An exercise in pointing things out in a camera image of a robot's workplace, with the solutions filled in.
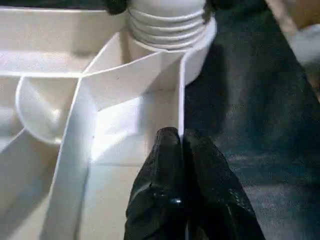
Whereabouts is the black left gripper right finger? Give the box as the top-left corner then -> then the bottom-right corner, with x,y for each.
181,128 -> 267,240

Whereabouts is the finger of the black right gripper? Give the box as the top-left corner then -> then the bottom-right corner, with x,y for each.
104,0 -> 130,16
203,0 -> 219,26

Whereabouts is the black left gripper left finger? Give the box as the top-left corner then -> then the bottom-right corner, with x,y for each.
122,126 -> 187,240

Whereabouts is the white plastic table leg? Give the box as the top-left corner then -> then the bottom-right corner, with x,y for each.
124,0 -> 213,52

